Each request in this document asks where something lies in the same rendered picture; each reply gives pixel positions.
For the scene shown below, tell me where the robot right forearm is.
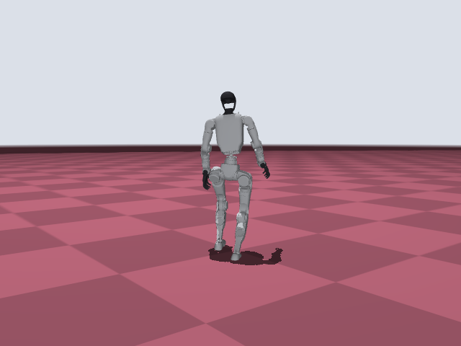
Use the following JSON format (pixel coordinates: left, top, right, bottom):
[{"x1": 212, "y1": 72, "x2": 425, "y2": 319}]
[{"x1": 254, "y1": 141, "x2": 265, "y2": 167}]

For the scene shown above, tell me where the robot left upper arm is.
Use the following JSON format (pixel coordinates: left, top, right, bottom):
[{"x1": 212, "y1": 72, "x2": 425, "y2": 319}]
[{"x1": 201, "y1": 118, "x2": 215, "y2": 153}]

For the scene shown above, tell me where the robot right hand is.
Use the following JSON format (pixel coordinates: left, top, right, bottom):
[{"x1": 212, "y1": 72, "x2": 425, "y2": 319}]
[{"x1": 260, "y1": 162, "x2": 270, "y2": 178}]

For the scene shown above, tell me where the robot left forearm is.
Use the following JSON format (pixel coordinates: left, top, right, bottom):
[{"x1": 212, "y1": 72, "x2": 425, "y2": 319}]
[{"x1": 201, "y1": 151, "x2": 211, "y2": 174}]

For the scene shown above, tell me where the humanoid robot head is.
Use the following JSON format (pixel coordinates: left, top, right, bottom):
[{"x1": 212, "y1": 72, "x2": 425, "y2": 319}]
[{"x1": 220, "y1": 92, "x2": 236, "y2": 115}]

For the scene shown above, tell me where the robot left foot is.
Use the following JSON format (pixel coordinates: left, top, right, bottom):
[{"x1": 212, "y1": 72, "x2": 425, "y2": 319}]
[{"x1": 214, "y1": 239, "x2": 226, "y2": 251}]

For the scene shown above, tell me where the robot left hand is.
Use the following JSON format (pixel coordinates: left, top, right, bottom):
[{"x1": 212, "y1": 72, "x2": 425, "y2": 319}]
[{"x1": 202, "y1": 170, "x2": 211, "y2": 190}]

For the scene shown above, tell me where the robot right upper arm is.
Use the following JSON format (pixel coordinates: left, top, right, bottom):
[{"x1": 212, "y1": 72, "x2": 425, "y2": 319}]
[{"x1": 241, "y1": 115, "x2": 261, "y2": 149}]

